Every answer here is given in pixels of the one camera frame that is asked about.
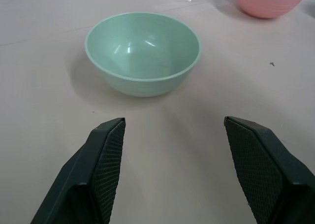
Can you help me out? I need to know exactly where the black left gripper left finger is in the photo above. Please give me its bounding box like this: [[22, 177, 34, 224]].
[[30, 117, 126, 224]]

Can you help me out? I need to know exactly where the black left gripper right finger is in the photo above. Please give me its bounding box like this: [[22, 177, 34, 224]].
[[223, 116, 315, 224]]

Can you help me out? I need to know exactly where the green plastic bowl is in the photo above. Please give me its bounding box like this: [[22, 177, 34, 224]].
[[84, 11, 202, 97]]

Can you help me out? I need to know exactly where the pink plastic bowl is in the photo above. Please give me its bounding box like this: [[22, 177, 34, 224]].
[[234, 0, 308, 19]]

